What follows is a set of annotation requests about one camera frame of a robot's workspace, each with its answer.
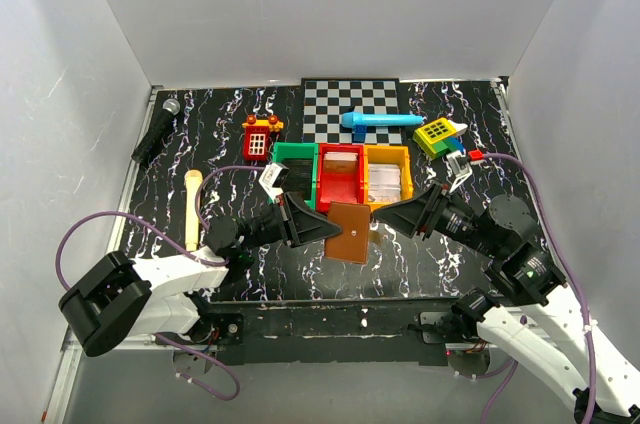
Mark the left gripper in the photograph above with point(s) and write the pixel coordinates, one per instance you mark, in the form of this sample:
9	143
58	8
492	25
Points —
304	228

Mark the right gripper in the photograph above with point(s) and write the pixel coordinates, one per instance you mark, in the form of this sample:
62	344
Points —
415	213

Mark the brown leather card holder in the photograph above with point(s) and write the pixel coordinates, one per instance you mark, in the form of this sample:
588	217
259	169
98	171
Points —
352	244

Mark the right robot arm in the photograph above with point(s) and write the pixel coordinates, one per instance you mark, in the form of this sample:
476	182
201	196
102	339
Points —
542	327

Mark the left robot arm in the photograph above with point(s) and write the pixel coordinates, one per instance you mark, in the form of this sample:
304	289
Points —
120	297

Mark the black card stack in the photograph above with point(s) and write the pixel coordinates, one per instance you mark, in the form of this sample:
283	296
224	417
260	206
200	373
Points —
300	177

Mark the white printed card stack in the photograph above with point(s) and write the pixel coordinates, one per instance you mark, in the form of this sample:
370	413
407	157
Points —
384	183

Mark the yellow plastic bin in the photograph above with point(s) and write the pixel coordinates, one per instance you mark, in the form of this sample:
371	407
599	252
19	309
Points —
384	154

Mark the red plastic bin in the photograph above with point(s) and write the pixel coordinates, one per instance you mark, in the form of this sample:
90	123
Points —
343	188

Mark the yellow green toy block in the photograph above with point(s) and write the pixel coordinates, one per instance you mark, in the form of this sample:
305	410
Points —
440	137

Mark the green plastic bin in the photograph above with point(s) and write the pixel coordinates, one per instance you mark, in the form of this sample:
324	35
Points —
284	150

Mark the red toy phone booth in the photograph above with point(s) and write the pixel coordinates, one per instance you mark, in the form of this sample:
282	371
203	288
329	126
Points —
257	135

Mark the blue toy brick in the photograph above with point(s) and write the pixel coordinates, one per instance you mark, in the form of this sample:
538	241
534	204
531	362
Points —
358	134

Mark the blue toy microphone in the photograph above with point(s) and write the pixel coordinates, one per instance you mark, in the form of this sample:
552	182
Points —
356	119

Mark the cream toy microphone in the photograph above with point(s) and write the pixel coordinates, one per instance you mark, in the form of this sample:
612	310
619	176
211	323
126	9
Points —
192	180

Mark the checkered board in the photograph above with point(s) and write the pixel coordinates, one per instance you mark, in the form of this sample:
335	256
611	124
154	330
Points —
326	100

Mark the black microphone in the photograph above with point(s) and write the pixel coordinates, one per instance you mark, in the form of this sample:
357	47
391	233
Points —
149	146

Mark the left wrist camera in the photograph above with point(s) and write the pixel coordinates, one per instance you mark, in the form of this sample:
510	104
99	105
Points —
272	179

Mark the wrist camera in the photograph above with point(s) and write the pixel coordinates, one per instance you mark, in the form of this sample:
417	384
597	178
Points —
461	166
272	179

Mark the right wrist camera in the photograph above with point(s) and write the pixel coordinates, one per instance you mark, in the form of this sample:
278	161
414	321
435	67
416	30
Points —
461	166

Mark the black base frame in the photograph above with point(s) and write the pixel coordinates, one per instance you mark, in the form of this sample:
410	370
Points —
421	330

